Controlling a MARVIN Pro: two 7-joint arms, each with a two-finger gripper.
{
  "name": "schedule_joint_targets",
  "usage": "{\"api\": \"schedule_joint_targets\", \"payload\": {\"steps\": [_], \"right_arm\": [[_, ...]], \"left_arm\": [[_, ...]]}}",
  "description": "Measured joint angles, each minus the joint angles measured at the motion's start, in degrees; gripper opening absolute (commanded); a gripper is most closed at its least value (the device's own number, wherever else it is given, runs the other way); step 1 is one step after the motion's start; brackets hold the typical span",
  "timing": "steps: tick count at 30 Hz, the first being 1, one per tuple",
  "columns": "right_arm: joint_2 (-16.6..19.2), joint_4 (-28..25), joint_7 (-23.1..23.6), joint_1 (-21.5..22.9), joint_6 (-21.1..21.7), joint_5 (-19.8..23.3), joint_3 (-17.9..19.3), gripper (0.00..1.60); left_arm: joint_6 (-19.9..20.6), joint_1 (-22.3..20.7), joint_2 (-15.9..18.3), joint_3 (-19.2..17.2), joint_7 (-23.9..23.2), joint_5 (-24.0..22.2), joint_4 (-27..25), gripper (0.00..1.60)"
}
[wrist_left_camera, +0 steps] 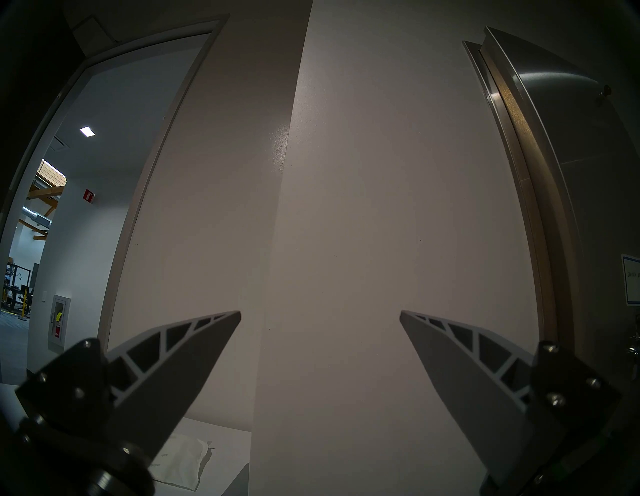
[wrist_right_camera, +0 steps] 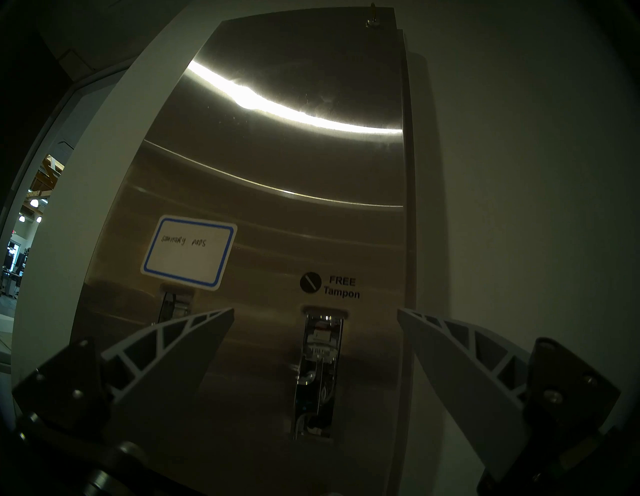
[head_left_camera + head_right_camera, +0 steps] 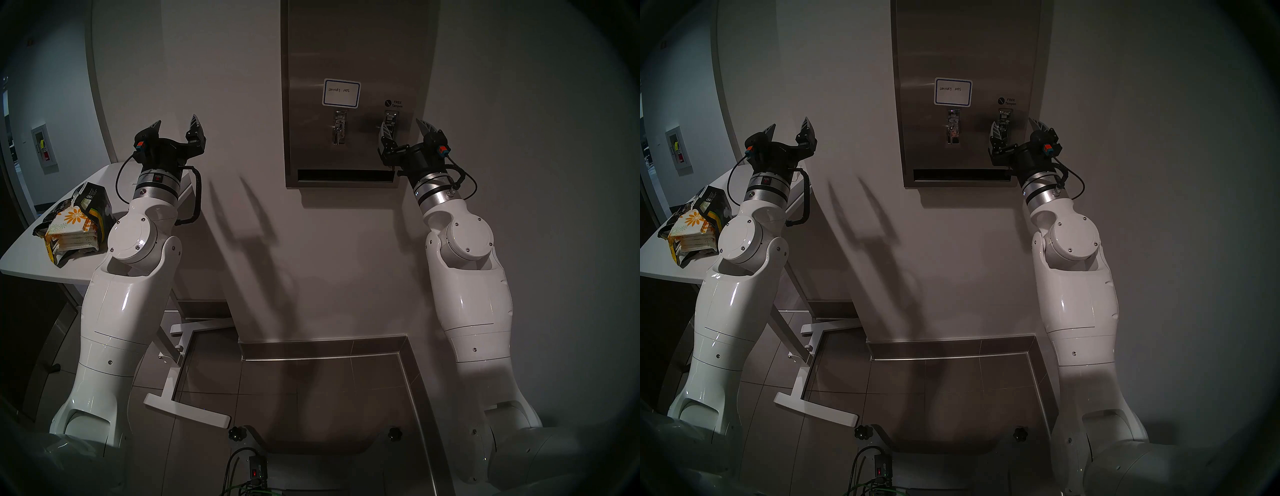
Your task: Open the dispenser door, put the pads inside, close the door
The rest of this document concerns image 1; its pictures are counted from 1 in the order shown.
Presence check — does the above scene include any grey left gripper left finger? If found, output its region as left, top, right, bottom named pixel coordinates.
left=15, top=311, right=242, bottom=496

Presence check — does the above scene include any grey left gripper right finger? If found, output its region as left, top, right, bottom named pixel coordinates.
left=400, top=310, right=623, bottom=496

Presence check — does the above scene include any stainless steel dispenser door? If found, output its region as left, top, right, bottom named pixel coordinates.
left=481, top=26, right=640, bottom=381

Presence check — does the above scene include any flat white wrapped pad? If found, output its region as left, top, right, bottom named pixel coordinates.
left=150, top=434, right=213, bottom=491

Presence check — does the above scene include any chrome pad dispensing mechanism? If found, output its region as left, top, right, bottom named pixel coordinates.
left=627, top=315, right=640, bottom=381

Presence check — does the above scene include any distant workshop machinery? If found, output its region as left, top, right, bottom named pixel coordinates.
left=2, top=257, right=33, bottom=318

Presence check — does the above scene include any white label with blue border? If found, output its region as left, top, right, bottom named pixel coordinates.
left=621, top=254, right=640, bottom=307

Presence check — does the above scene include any wall fire extinguisher cabinet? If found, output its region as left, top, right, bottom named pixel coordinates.
left=47, top=294, right=72, bottom=355

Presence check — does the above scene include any grey door frame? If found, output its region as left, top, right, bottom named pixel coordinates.
left=0, top=15, right=231, bottom=353

